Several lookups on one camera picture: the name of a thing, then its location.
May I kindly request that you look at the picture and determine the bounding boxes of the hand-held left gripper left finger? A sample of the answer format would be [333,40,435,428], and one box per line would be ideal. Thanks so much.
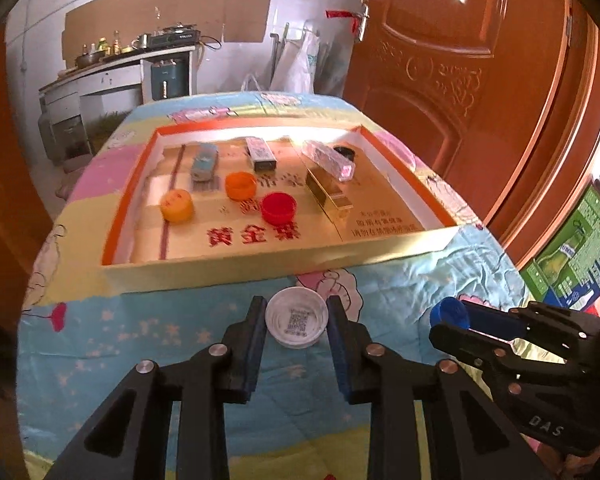
[45,296,269,480]

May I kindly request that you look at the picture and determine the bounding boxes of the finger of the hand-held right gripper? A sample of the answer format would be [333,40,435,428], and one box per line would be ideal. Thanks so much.
[461,300,600,363]
[429,325,520,397]

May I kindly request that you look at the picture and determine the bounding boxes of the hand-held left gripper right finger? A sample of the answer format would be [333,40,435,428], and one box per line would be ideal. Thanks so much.
[326,295,551,480]

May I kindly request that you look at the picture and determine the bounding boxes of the blue bottle cap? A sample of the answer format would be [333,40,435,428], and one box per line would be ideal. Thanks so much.
[429,296,471,333]

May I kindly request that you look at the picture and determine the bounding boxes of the white bottle cap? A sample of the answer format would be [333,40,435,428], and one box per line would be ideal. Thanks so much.
[265,287,330,350]

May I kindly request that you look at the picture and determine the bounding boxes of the shallow orange-rimmed cardboard tray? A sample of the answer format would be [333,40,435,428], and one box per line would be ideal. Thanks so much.
[101,124,462,295]

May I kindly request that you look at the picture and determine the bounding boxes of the red bottle cap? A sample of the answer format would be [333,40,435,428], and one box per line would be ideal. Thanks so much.
[260,192,299,226]

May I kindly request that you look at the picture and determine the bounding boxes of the gold rectangular box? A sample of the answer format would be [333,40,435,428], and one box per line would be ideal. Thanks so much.
[305,167,354,214]

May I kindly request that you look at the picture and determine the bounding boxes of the deep orange bottle cap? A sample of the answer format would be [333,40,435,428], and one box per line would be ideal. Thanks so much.
[224,171,258,202]

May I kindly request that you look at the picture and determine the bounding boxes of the yellow-orange bottle cap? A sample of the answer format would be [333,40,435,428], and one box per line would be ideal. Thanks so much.
[160,188,195,224]

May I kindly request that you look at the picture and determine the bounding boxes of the white printed small box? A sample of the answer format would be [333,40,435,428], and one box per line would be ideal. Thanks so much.
[245,136,279,171]

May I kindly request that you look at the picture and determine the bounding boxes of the green printed carton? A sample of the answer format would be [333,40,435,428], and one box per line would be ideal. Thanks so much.
[525,182,600,311]

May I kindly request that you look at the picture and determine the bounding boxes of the clear plastic rectangular box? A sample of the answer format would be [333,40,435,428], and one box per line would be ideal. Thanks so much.
[302,139,356,182]

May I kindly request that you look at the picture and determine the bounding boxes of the teal small box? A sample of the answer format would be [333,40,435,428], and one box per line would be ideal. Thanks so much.
[190,142,220,184]

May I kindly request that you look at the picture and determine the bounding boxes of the brown wooden door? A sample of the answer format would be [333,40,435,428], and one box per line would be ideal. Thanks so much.
[342,0,571,241]

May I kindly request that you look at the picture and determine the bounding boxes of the white plastic bag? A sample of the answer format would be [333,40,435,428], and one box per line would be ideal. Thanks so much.
[272,35,321,95]

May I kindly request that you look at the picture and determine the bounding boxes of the grey metal rack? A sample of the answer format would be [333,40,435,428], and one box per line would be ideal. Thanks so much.
[269,22,321,92]

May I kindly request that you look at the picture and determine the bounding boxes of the grey gas cylinder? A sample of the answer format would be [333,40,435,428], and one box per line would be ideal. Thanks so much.
[38,112,59,161]

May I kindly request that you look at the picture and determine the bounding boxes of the white kitchen counter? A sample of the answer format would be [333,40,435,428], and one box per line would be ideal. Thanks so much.
[37,42,201,161]

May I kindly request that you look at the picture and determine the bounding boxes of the black gas stove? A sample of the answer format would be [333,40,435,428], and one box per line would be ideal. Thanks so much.
[147,24,201,47]

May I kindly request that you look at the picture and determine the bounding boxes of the row of condiment bottles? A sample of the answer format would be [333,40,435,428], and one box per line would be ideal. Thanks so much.
[82,30,131,56]

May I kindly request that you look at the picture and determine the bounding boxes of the metal door handle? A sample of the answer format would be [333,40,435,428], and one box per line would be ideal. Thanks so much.
[352,2,371,41]

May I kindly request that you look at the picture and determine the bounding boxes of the cardboard wall covering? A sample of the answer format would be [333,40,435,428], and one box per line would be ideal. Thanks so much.
[62,0,275,69]

